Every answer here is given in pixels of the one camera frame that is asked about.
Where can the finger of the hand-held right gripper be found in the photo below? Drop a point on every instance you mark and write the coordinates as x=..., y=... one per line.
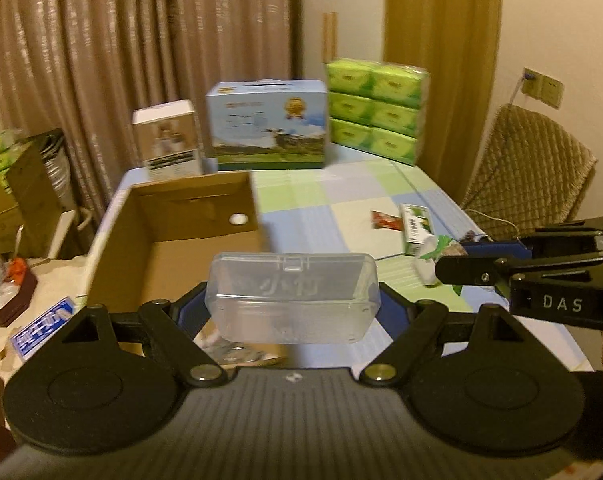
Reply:
x=491, y=249
x=469, y=270

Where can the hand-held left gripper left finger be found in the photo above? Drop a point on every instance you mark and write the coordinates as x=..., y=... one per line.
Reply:
x=189, y=310

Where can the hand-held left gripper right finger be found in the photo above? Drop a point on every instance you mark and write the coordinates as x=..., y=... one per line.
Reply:
x=391, y=307

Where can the white green-printed container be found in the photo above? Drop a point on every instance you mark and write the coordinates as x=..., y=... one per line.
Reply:
x=429, y=260

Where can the green and white small box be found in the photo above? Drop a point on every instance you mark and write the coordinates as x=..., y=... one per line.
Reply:
x=417, y=227

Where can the cardboard box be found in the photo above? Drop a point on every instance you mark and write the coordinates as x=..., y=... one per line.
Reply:
x=181, y=220

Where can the clear plastic lidded box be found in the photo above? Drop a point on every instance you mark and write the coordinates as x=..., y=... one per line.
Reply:
x=291, y=305

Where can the red snack packet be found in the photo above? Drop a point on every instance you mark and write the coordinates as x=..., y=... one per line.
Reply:
x=385, y=220

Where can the quilted tan chair cover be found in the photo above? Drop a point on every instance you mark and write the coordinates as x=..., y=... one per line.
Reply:
x=521, y=165

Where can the plaid tablecloth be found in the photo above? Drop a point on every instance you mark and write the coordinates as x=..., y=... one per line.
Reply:
x=341, y=195

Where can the blue printed packet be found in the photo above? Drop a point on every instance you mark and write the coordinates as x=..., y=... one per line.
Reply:
x=41, y=330

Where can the white photo-print carton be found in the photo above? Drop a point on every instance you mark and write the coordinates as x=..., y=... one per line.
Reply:
x=169, y=140

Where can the brown tray box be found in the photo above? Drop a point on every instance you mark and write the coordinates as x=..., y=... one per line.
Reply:
x=11, y=305

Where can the pack of green tissue packets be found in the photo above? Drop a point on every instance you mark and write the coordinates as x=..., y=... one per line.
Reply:
x=376, y=110

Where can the blue cow-print milk carton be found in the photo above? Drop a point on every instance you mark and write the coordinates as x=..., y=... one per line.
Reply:
x=266, y=125

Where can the gold curtain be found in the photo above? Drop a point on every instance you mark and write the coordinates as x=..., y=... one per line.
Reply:
x=441, y=35

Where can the brown shiny curtain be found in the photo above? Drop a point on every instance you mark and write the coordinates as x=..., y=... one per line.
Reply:
x=131, y=60

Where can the wooden slat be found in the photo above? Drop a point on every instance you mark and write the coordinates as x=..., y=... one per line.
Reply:
x=334, y=37
x=326, y=37

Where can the beige wall socket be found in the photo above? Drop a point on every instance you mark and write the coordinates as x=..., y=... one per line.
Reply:
x=551, y=92

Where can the wall socket with plug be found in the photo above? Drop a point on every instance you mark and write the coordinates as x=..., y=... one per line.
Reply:
x=531, y=82

